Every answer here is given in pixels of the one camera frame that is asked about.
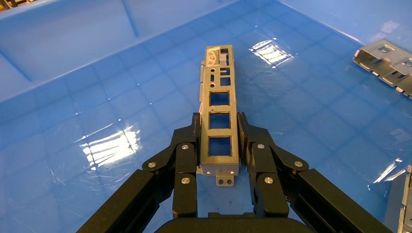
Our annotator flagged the large blue plastic bin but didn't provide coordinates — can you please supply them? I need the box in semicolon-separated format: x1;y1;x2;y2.
0;0;412;233

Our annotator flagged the silver perforated metal bracket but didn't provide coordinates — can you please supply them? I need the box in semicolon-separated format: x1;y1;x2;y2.
352;39;412;100
384;165;412;233
197;45;241;187

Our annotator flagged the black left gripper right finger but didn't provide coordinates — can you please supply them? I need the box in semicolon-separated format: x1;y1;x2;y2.
237;111;393;233

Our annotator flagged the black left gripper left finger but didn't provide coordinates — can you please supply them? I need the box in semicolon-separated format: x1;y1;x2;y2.
76;112;202;233

